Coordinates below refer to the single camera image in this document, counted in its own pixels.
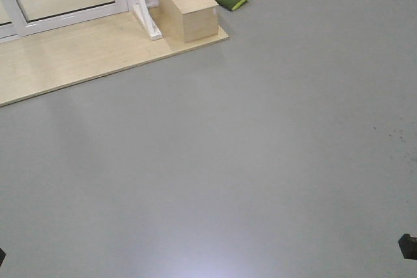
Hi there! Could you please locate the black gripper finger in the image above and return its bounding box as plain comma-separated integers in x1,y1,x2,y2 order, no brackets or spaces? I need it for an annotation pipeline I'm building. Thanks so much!
398,234,417,259
0,249,6,266

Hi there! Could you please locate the white fixed glass door panel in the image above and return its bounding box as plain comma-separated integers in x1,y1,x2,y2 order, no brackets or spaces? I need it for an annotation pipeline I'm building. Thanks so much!
1,0,25,42

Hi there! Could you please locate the light wooden platform board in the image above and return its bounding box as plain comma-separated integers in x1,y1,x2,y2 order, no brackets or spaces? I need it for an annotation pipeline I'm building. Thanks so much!
1,7,229,106

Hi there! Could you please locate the light wooden box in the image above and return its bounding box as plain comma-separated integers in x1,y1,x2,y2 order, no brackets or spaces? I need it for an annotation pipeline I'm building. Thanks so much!
159,0,219,43

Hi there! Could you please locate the white door frame post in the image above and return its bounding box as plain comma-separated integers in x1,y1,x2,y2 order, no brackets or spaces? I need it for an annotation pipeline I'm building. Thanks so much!
126,0,163,41

